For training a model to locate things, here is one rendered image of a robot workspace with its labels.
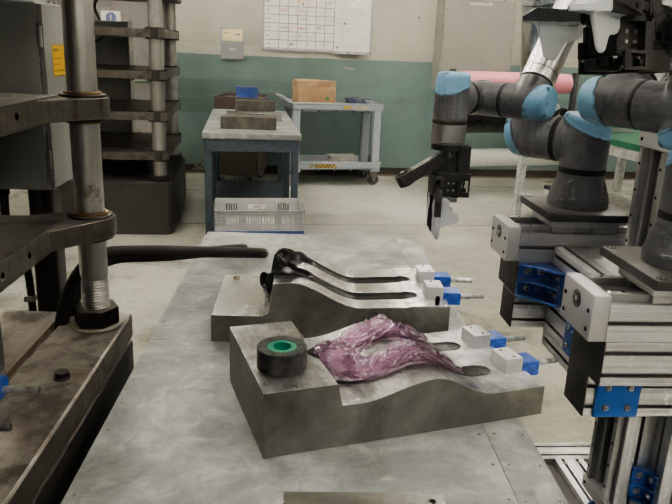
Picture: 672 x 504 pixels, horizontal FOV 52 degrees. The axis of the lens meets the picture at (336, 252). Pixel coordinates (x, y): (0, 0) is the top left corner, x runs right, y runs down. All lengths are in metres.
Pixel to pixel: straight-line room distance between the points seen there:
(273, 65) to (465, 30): 2.10
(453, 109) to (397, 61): 6.45
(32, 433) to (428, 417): 0.64
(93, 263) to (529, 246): 1.05
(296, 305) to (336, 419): 0.40
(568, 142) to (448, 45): 6.00
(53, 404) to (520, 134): 1.27
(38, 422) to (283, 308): 0.51
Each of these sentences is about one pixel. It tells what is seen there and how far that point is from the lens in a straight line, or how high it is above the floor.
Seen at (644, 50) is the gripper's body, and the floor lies 1.41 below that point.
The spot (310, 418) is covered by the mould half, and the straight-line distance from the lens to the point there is 1.07.
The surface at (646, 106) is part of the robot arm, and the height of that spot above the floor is 1.34.
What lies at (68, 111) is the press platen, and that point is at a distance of 1.44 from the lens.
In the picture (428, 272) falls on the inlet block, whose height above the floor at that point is 0.92.
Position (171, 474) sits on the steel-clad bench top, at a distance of 1.07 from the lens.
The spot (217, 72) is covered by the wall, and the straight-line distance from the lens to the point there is 7.77.
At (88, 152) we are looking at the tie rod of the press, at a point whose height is 1.18.
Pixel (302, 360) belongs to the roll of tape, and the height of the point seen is 0.93.
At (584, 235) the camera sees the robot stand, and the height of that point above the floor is 0.97.
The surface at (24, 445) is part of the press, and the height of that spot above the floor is 0.78.
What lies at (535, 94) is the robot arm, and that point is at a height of 1.33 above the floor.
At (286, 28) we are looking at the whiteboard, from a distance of 7.77.
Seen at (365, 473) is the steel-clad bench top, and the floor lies 0.80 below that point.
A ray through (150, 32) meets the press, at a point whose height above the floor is 1.46.
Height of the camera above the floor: 1.40
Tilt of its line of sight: 17 degrees down
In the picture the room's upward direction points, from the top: 2 degrees clockwise
